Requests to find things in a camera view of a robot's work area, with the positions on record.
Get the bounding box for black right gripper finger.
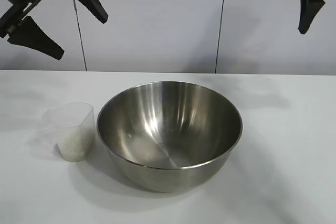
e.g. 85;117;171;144
297;0;327;35

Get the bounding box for clear plastic measuring cup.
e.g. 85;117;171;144
43;102;95;162

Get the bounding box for white rice grains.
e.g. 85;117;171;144
57;126;94;162

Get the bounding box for stainless steel mixing bowl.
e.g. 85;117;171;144
96;81;244;193

